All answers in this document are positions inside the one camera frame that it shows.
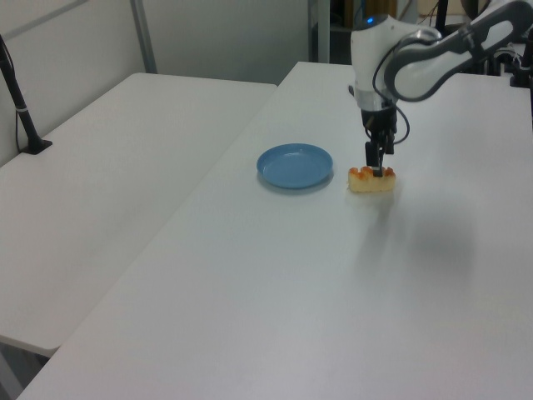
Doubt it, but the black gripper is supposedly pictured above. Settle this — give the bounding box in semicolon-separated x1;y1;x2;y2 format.
360;105;397;178

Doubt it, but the orange glazed bread loaf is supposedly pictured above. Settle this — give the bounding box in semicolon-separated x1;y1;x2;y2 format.
346;165;397;195

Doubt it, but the blue round plate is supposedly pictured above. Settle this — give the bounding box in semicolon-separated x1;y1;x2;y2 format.
256;142;336;191

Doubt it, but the dark background shelf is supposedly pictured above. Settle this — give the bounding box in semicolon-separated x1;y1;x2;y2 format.
308;0;401;66

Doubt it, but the black table clamp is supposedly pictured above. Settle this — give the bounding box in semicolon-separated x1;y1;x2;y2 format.
508;28;533;89

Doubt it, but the white side table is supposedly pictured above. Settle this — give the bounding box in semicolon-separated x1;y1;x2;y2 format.
0;72;279;358

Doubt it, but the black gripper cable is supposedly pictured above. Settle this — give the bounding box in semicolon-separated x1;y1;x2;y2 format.
371;39;413;146

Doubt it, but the black camera stand pole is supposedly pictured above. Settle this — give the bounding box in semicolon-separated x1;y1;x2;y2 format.
0;32;54;156

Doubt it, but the thin black stand cable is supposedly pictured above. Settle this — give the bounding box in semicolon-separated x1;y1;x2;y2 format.
13;108;27;153

